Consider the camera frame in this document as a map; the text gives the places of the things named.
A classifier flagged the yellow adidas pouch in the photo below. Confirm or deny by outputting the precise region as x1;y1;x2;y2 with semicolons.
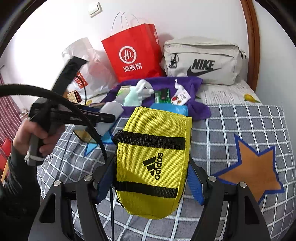
113;106;192;219

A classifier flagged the white foam sponge block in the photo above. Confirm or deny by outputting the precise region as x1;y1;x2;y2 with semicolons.
95;101;123;136

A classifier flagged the blue tissue pack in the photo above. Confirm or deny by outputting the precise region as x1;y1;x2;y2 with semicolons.
150;103;188;116

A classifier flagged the green tea leaf pouch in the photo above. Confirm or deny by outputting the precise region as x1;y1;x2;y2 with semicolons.
116;85;130;98

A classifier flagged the green wet wipes pack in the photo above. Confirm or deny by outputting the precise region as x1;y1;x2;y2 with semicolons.
154;88;171;104

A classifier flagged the white mesh bag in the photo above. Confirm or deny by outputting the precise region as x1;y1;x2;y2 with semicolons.
115;93;127;104

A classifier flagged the white mint glove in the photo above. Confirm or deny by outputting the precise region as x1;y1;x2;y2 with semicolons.
123;79;154;107

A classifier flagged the person's left hand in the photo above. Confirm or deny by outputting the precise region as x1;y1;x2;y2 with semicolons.
12;118;66;158

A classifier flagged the small brown patterned box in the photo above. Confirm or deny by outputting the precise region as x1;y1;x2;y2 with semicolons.
66;90;82;103

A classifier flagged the white miniso plastic bag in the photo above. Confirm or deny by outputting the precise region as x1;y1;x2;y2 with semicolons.
62;38;117;99

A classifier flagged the purple towel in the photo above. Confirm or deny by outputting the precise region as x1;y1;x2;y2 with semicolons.
101;77;211;121

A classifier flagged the white persimmon snack packet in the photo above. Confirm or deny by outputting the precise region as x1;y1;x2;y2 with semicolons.
171;78;191;106

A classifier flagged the red paper shopping bag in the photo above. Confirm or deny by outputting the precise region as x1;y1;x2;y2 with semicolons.
102;23;165;83

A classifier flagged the beige nike waist bag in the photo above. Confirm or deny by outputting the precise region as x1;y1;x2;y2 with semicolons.
160;37;246;85

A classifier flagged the black cable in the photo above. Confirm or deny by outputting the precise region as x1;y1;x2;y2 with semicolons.
0;84;115;241

